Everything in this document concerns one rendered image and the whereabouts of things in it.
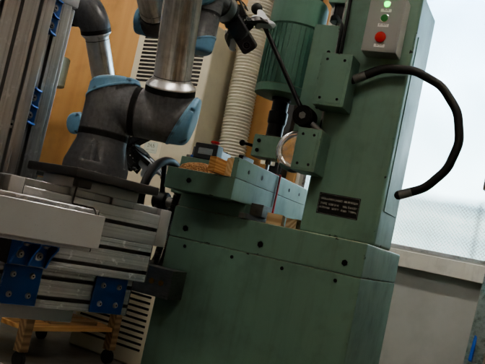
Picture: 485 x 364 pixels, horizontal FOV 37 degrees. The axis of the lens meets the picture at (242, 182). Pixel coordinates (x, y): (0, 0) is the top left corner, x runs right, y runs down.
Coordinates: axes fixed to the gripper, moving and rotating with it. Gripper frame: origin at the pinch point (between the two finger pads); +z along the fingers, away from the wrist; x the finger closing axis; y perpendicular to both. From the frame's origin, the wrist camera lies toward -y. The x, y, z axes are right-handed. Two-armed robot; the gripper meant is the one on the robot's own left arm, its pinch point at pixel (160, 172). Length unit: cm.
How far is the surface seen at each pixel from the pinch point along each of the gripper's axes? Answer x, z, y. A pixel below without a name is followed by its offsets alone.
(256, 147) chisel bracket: 9.0, 25.9, -28.7
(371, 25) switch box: 23, 35, -76
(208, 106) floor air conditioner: -120, -69, -16
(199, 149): 13.5, 13.2, -17.0
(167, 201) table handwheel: 7.2, 12.6, 3.6
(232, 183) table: 36, 39, -20
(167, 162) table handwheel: 9.4, 5.1, -6.2
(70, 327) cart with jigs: -73, -26, 99
